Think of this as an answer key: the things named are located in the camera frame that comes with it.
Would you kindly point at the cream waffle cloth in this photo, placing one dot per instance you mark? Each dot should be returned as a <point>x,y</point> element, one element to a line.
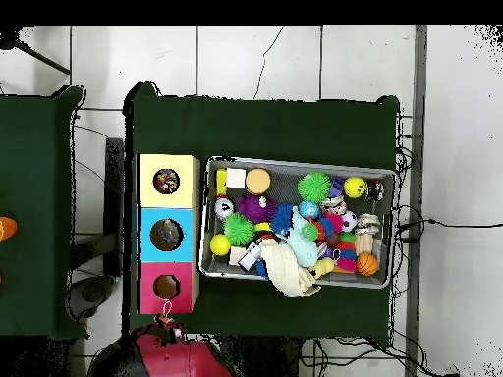
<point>287,271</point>

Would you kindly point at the orange tiger plush toy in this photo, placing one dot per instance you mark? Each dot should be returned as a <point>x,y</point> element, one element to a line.
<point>166,320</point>

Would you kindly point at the orange object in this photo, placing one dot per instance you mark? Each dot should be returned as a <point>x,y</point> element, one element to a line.
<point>6,228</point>

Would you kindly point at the green spiky rubber ball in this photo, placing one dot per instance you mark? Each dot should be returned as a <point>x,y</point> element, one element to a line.
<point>239,229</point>
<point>314,187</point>

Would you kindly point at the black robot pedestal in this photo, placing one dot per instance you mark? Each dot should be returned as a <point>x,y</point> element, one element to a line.
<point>271,353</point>

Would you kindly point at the yellow smiley ball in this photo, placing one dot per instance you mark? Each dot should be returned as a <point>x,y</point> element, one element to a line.
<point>355,187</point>

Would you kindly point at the orange foam disc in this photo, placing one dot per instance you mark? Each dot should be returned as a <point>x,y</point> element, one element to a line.
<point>257,182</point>

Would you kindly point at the light blue cloth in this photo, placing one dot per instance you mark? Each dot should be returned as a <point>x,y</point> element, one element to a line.
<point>304,247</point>

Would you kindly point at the silver mesh bin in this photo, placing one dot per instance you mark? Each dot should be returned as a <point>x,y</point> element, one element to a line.
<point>287,176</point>

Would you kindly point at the pale wooden cube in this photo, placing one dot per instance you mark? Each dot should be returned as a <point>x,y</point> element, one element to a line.
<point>235,178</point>

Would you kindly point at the black tripod leg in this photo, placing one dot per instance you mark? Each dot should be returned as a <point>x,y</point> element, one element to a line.
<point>39,59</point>

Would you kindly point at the yellow tennis ball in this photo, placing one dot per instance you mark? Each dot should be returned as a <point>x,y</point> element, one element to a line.
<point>220,245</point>

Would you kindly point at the purple spiky monster toy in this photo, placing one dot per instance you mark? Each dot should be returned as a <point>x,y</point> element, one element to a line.
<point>253,210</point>

